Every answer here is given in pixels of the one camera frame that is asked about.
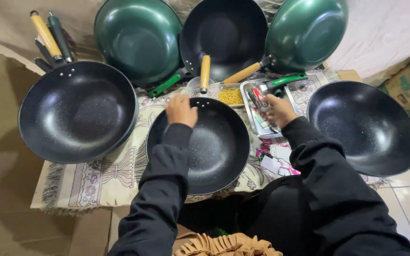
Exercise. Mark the red white hand tool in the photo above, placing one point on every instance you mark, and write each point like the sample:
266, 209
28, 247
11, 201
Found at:
259, 99

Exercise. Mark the green white packet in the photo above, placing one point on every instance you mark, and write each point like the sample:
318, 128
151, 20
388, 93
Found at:
261, 121

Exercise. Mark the brown cardboard floor sheet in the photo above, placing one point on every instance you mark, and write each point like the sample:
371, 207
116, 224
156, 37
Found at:
9, 185

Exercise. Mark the person's left fingers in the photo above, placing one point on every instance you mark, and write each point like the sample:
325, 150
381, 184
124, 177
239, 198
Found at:
177, 100

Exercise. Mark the tan backdrop paper sheet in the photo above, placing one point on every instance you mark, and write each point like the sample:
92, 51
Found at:
12, 25

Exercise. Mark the printed cardboard box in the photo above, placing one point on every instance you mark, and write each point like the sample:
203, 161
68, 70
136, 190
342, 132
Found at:
409, 83

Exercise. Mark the person's left hand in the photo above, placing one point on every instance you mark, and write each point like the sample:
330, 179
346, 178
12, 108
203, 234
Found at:
182, 113

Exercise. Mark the clear plastic cup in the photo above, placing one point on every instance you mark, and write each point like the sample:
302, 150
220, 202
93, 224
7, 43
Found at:
193, 84

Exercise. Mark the person's right fingers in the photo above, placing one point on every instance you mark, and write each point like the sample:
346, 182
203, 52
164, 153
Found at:
271, 106

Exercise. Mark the clear box of golden rivets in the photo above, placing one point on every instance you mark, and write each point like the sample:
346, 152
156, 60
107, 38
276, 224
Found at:
230, 96

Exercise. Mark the metal tray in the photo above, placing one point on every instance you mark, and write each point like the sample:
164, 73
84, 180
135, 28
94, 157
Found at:
253, 124

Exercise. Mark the white cloth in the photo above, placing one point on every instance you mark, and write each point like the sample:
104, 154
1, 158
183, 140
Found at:
375, 32

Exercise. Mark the patterned fringed mat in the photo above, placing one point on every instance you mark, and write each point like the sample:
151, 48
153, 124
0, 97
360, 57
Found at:
112, 174

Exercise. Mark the person's black robe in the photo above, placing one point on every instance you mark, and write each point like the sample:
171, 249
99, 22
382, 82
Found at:
315, 213

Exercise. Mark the tan ruffled cloth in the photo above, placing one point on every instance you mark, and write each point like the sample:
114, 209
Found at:
226, 245

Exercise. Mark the white card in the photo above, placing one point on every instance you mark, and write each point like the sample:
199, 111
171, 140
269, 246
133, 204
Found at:
271, 164

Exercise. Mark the person's right hand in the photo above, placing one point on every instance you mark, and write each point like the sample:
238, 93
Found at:
281, 112

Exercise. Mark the pink floral paper packaging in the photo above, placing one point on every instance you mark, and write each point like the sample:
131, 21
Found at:
283, 156

